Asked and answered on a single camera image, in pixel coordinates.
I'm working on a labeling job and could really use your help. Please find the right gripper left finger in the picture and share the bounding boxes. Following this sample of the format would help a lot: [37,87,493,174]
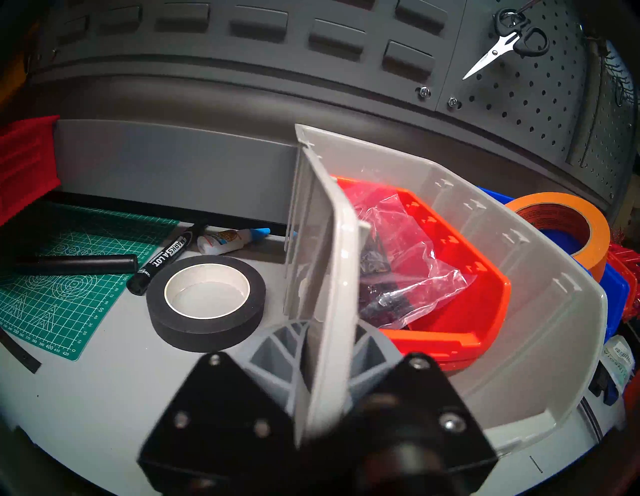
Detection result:
[137,320,313,496]

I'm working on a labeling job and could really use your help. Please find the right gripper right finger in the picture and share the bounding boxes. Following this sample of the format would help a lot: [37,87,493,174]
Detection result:
[342,322,501,496]

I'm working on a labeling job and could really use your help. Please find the large beige storage bin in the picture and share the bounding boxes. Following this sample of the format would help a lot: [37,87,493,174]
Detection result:
[284,124,609,454]

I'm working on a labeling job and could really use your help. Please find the blue plastic storage bin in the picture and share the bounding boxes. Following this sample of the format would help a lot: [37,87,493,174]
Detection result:
[477,186,632,342]

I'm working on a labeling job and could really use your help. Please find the orange masking tape roll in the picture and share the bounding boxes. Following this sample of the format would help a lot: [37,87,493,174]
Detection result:
[505,192,612,283]

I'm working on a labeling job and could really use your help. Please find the black tape roll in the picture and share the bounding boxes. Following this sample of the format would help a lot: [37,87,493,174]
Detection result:
[146,255,267,354]

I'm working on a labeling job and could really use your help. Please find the orange-red plastic bin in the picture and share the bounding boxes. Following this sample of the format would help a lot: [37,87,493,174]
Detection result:
[607,245,640,322]
[332,176,513,372]

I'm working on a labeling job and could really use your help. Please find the clear bag of hardware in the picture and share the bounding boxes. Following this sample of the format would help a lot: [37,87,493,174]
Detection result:
[349,187,477,330]

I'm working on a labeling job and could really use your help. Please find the black permanent marker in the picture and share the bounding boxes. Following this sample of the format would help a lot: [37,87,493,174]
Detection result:
[126,222,209,296]

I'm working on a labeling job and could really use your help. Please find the white glue bottle blue cap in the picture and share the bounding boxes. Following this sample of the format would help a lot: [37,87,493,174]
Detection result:
[196,227,271,256]

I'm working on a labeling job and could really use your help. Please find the green cutting mat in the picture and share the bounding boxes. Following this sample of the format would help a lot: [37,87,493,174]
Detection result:
[0,202,180,362]

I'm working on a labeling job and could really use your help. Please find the clear bag green label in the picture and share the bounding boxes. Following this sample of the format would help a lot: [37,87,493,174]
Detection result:
[602,335,637,396]

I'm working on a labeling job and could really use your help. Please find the black metal rod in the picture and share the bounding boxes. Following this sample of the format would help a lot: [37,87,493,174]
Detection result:
[0,327,42,375]

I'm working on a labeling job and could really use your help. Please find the red parts bin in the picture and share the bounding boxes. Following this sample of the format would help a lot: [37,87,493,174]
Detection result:
[0,116,61,227]

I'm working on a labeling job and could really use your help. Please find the large grey pegboard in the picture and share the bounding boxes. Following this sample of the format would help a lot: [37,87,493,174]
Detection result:
[435,0,640,213]

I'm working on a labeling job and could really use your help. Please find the grey louvred wall panel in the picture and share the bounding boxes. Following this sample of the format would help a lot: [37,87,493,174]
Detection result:
[30,0,467,112]

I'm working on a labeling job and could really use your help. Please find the black handled scissors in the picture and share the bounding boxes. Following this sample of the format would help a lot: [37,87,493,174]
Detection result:
[462,7,550,81]

